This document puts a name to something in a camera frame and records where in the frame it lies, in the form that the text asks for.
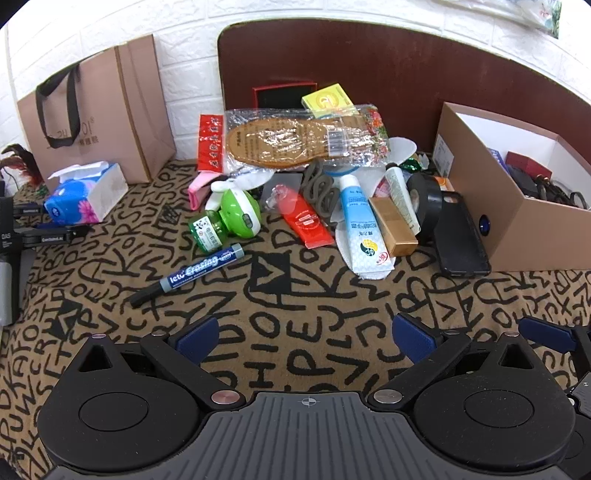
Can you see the blue white cream tube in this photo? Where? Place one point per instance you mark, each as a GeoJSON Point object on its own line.
{"type": "Point", "coordinates": [362, 221]}

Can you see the red plastic tube packet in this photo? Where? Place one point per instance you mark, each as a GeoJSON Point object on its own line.
{"type": "Point", "coordinates": [307, 221]}

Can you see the green white mosquito repellent heater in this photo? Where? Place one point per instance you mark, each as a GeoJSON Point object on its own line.
{"type": "Point", "coordinates": [238, 214]}

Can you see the pink cloth pouch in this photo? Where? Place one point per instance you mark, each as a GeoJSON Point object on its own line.
{"type": "Point", "coordinates": [201, 187]}

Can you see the blue tissue pack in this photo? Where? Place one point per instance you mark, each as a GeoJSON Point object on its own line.
{"type": "Point", "coordinates": [87, 194]}

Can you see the red gift box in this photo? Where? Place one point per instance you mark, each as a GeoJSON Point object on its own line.
{"type": "Point", "coordinates": [277, 97]}

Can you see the dark red small box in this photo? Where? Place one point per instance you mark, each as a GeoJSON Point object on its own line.
{"type": "Point", "coordinates": [528, 166]}

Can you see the grey hair clips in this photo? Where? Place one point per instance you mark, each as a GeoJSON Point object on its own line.
{"type": "Point", "coordinates": [321, 191]}

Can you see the green foil candy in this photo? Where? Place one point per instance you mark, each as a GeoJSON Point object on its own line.
{"type": "Point", "coordinates": [410, 164]}

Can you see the brown wooden headboard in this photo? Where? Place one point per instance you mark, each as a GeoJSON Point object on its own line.
{"type": "Point", "coordinates": [392, 69]}

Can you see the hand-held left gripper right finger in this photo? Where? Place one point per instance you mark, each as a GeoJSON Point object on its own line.
{"type": "Point", "coordinates": [413, 337]}

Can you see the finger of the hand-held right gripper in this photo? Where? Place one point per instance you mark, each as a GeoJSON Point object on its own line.
{"type": "Point", "coordinates": [545, 333]}

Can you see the black tape roll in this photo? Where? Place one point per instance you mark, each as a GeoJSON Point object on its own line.
{"type": "Point", "coordinates": [427, 198]}

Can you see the red paper packet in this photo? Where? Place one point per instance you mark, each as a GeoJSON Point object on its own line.
{"type": "Point", "coordinates": [210, 143]}

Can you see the black phone case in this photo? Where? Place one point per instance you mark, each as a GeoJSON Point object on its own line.
{"type": "Point", "coordinates": [461, 235]}

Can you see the brown cardboard storage box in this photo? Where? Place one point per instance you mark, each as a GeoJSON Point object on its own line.
{"type": "Point", "coordinates": [531, 230]}

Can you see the brown insoles in plastic package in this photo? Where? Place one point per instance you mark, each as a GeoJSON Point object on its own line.
{"type": "Point", "coordinates": [286, 138]}

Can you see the orange white box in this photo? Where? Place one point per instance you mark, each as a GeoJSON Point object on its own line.
{"type": "Point", "coordinates": [445, 184]}

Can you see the black tripod stand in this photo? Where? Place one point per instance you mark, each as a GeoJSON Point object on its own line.
{"type": "Point", "coordinates": [27, 235]}

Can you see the letter printed blanket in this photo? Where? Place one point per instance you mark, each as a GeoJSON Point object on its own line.
{"type": "Point", "coordinates": [295, 300]}

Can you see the gold brown small box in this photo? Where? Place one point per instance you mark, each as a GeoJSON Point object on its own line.
{"type": "Point", "coordinates": [392, 226]}

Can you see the white floral cream tube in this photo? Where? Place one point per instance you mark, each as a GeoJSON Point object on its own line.
{"type": "Point", "coordinates": [400, 194]}

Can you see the yellow green small box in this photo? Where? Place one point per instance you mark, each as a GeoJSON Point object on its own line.
{"type": "Point", "coordinates": [328, 99]}

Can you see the dark feather duster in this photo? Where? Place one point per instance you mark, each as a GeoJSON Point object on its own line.
{"type": "Point", "coordinates": [21, 161]}

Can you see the brown paper shopping bag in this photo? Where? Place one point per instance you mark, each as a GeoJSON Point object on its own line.
{"type": "Point", "coordinates": [115, 115]}

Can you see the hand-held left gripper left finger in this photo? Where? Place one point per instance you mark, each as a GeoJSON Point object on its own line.
{"type": "Point", "coordinates": [198, 334]}

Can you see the floral cloth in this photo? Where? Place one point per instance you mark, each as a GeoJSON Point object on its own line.
{"type": "Point", "coordinates": [540, 14]}

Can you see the white insole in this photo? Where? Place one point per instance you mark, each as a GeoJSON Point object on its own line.
{"type": "Point", "coordinates": [364, 171]}
{"type": "Point", "coordinates": [251, 177]}
{"type": "Point", "coordinates": [369, 276]}
{"type": "Point", "coordinates": [401, 147]}

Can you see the pink packet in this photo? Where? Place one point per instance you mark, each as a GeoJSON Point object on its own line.
{"type": "Point", "coordinates": [382, 188]}

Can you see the blue whiteboard marker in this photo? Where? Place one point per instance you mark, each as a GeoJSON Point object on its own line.
{"type": "Point", "coordinates": [198, 270]}

